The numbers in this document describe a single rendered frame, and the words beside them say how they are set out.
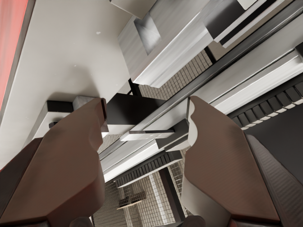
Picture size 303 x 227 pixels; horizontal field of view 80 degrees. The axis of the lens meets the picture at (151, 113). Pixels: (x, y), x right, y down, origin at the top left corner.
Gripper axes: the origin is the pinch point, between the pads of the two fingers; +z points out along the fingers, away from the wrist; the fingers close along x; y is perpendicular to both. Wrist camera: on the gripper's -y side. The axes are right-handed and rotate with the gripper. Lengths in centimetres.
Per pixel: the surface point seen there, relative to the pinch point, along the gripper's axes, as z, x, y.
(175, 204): 54, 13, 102
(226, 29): 9.9, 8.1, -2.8
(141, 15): 17.9, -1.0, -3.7
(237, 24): 10.1, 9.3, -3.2
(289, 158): 29, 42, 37
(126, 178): 50, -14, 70
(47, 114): 22.3, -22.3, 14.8
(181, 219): 48, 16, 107
